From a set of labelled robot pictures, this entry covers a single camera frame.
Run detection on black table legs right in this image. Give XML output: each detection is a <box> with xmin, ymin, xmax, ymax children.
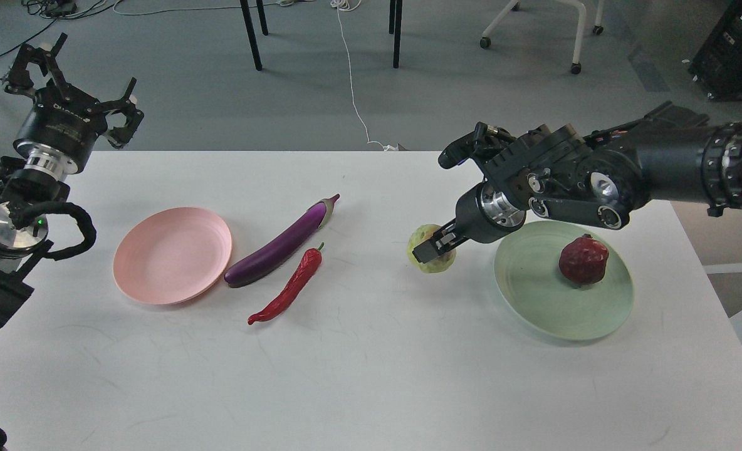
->
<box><xmin>388</xmin><ymin>0</ymin><xmax>404</xmax><ymax>69</ymax></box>

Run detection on purple eggplant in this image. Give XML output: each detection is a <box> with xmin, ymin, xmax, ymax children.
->
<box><xmin>223</xmin><ymin>194</ymin><xmax>340</xmax><ymax>288</ymax></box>

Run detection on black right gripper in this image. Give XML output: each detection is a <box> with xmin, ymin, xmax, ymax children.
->
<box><xmin>413</xmin><ymin>183</ymin><xmax>526</xmax><ymax>265</ymax></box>

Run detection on green plate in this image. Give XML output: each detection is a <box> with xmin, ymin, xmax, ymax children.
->
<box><xmin>493</xmin><ymin>220</ymin><xmax>634</xmax><ymax>342</ymax></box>

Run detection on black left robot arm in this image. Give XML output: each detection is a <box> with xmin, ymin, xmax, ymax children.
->
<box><xmin>0</xmin><ymin>34</ymin><xmax>144</xmax><ymax>330</ymax></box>

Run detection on white cable on floor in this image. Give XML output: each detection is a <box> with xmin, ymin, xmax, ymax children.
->
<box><xmin>330</xmin><ymin>0</ymin><xmax>403</xmax><ymax>152</ymax></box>

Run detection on yellow-green apple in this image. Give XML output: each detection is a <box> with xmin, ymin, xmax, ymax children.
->
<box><xmin>406</xmin><ymin>224</ymin><xmax>456</xmax><ymax>274</ymax></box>

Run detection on pink plate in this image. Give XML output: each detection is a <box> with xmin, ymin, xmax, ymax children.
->
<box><xmin>112</xmin><ymin>207</ymin><xmax>233</xmax><ymax>306</ymax></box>

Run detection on dark red pomegranate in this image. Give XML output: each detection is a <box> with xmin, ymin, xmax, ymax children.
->
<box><xmin>558</xmin><ymin>234</ymin><xmax>610</xmax><ymax>286</ymax></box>

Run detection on black table legs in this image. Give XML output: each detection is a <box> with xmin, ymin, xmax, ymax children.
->
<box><xmin>239</xmin><ymin>0</ymin><xmax>269</xmax><ymax>71</ymax></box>
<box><xmin>388</xmin><ymin>0</ymin><xmax>404</xmax><ymax>69</ymax></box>

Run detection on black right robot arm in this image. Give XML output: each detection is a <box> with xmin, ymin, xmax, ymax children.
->
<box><xmin>411</xmin><ymin>101</ymin><xmax>742</xmax><ymax>264</ymax></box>

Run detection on black table legs left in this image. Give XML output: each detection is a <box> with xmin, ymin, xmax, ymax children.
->
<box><xmin>239</xmin><ymin>0</ymin><xmax>269</xmax><ymax>71</ymax></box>

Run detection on red chili pepper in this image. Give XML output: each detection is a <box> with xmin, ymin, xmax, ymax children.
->
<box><xmin>247</xmin><ymin>242</ymin><xmax>325</xmax><ymax>325</ymax></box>

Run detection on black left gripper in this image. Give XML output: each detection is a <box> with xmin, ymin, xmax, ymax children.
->
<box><xmin>3</xmin><ymin>33</ymin><xmax>145</xmax><ymax>175</ymax></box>

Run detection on black equipment case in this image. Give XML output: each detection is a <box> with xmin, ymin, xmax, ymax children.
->
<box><xmin>688</xmin><ymin>1</ymin><xmax>742</xmax><ymax>101</ymax></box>

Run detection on white office chair base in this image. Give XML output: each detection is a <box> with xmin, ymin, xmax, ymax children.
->
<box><xmin>479</xmin><ymin>1</ymin><xmax>608</xmax><ymax>76</ymax></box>

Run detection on black cables on floor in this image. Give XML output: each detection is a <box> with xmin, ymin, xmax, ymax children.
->
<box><xmin>0</xmin><ymin>0</ymin><xmax>127</xmax><ymax>73</ymax></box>

